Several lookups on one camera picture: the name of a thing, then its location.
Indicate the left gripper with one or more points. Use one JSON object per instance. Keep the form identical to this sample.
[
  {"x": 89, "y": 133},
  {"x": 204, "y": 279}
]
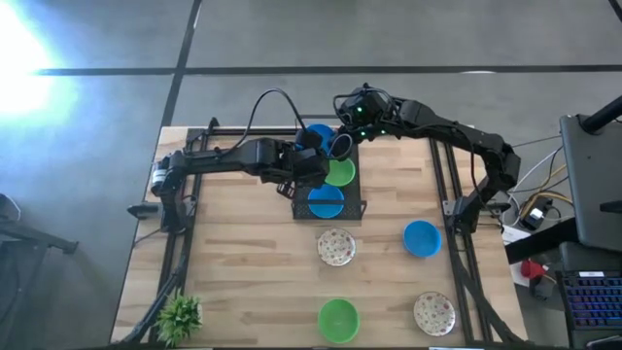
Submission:
[{"x": 313, "y": 167}]

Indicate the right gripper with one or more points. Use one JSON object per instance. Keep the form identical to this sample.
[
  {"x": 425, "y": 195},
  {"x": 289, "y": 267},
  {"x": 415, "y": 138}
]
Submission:
[{"x": 367, "y": 109}]

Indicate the blue plastic mini bowl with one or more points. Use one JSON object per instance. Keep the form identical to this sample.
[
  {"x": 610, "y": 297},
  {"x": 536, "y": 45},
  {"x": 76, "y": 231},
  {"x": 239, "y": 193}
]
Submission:
[
  {"x": 326, "y": 204},
  {"x": 325, "y": 130},
  {"x": 422, "y": 238}
]

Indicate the floral plate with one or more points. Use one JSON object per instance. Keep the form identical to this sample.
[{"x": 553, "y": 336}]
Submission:
[
  {"x": 434, "y": 313},
  {"x": 336, "y": 247}
]

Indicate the green plastic mini bowl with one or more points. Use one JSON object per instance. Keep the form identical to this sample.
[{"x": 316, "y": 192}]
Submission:
[
  {"x": 338, "y": 321},
  {"x": 341, "y": 173}
]

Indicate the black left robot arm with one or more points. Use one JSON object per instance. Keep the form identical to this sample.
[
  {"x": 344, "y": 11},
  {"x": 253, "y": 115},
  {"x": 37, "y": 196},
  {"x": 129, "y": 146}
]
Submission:
[{"x": 218, "y": 160}]

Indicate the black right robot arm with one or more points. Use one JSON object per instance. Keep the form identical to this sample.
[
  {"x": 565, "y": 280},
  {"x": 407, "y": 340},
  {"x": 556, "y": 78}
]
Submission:
[{"x": 461, "y": 133}]

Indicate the black mesh dish rack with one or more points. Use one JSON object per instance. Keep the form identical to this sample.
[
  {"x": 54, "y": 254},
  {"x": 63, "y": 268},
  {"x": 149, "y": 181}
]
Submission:
[{"x": 355, "y": 204}]

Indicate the small green artificial plant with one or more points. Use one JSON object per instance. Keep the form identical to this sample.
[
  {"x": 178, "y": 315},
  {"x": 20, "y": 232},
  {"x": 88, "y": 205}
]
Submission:
[{"x": 179, "y": 318}]

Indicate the white paper sheet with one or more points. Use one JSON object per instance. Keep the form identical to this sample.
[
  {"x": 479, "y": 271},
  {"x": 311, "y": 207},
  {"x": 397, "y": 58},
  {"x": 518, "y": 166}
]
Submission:
[{"x": 515, "y": 235}]

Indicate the red object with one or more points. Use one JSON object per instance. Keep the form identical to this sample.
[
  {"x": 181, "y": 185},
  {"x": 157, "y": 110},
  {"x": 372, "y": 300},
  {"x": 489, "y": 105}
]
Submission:
[{"x": 532, "y": 269}]

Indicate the black pole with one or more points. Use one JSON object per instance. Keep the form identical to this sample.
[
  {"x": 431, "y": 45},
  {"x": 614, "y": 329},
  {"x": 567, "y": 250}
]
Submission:
[{"x": 602, "y": 114}]

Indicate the grey monitor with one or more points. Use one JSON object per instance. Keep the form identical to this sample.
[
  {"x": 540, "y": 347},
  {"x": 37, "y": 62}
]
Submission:
[{"x": 593, "y": 185}]

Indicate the black floor stand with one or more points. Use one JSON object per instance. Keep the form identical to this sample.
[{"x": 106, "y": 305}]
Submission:
[{"x": 34, "y": 235}]

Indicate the backlit laptop keyboard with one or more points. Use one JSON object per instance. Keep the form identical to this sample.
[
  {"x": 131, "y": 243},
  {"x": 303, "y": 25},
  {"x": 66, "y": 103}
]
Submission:
[{"x": 593, "y": 299}]

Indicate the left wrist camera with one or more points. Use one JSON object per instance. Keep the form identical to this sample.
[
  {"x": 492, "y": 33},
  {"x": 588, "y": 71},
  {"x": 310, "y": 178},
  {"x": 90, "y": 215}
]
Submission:
[{"x": 309, "y": 139}]

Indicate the grey metal bracket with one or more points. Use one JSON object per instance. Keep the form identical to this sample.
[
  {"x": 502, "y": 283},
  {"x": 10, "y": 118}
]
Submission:
[{"x": 452, "y": 207}]

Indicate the black frame bracket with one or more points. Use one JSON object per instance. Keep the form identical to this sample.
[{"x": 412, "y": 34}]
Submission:
[{"x": 145, "y": 210}]

